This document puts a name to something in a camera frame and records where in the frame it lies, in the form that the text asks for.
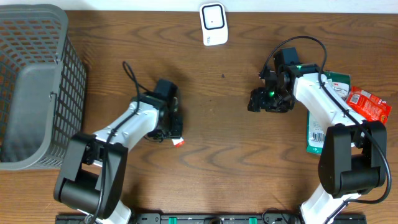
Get red stick packet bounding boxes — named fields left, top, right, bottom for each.
left=172, top=137, right=185, bottom=147

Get green 3M wipes package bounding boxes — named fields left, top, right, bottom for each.
left=306, top=70, right=351, bottom=155

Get orange-red snack bag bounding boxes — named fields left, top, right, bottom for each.
left=346, top=86, right=392, bottom=124

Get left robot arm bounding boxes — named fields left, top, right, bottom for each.
left=53, top=93, right=183, bottom=223

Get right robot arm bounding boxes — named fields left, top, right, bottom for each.
left=248, top=62, right=391, bottom=223

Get white barcode scanner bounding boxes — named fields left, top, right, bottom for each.
left=199, top=2, right=228, bottom=46

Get grey plastic mesh basket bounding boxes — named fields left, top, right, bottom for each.
left=1, top=4, right=87, bottom=170

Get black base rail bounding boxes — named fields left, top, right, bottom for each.
left=55, top=212, right=367, bottom=224

